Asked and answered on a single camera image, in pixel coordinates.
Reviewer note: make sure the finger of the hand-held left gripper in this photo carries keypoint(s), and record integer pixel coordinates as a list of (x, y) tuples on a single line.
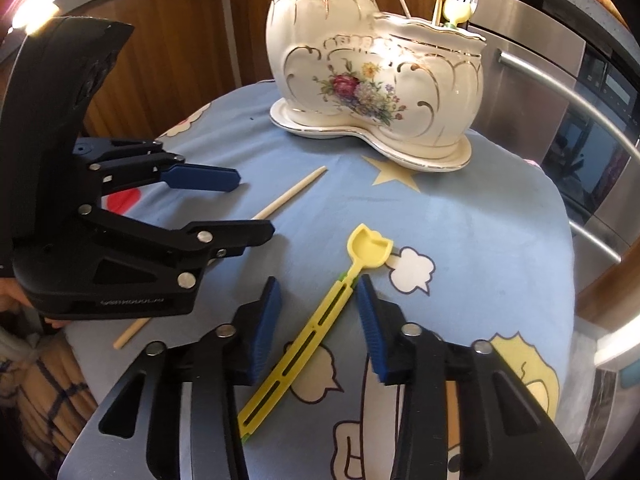
[(235, 232), (200, 177)]

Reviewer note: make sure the bamboo chopstick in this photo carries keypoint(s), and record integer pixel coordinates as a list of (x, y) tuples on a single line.
[(290, 195)]

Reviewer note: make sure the white floral ceramic utensil holder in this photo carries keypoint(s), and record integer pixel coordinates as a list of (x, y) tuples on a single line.
[(320, 35)]

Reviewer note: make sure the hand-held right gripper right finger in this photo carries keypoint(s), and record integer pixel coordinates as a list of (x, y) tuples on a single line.
[(372, 330)]

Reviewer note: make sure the person's left hand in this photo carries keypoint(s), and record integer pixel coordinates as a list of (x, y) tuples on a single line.
[(25, 302)]

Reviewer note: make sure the stainless steel oven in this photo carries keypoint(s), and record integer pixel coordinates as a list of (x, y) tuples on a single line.
[(550, 60)]

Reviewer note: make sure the yellow green plastic spoon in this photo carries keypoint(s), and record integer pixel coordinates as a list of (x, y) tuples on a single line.
[(300, 350)]

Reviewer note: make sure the blue printed tablecloth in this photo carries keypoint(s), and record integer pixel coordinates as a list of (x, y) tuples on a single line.
[(475, 240)]

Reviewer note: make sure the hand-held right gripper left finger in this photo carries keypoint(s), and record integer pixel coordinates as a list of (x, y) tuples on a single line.
[(262, 330)]

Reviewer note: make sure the wooden cabinet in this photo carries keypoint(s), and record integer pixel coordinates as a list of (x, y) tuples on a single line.
[(190, 45)]

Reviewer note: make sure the person's plaid clothing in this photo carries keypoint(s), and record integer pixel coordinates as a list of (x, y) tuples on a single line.
[(45, 400)]

